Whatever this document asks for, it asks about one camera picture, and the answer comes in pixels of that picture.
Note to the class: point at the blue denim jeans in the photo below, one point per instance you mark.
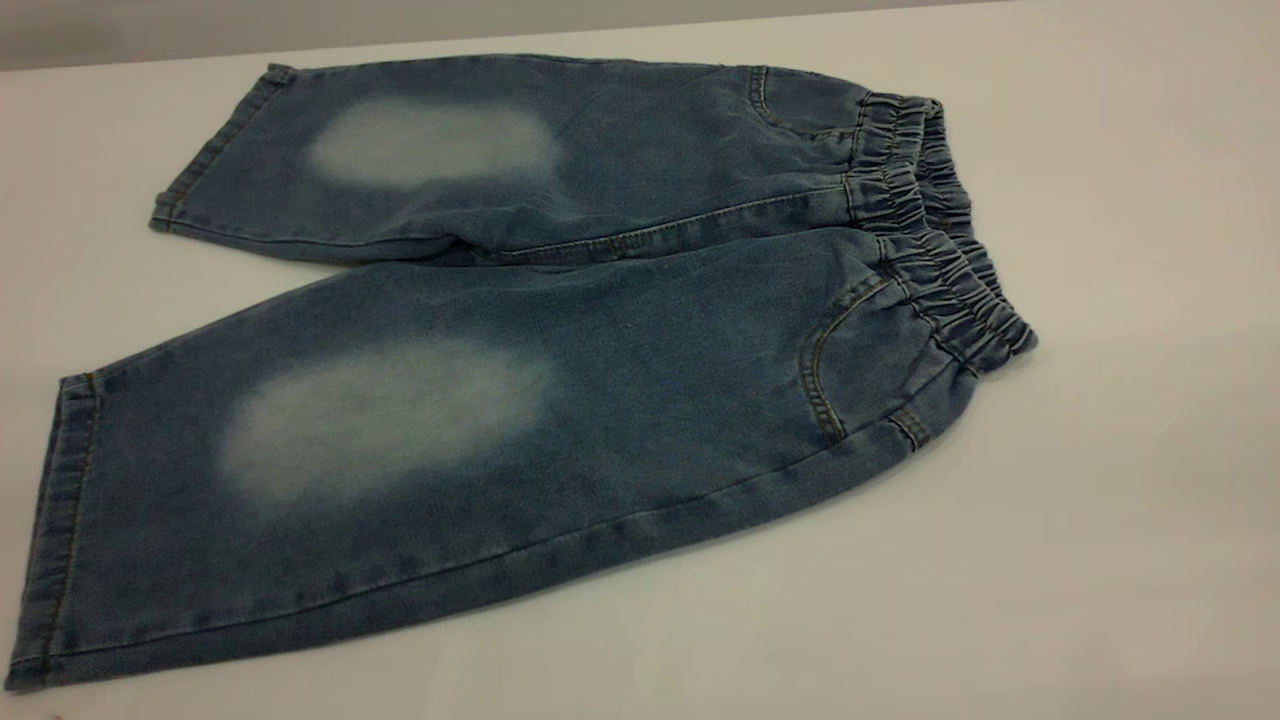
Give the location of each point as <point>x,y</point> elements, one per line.
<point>600,400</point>

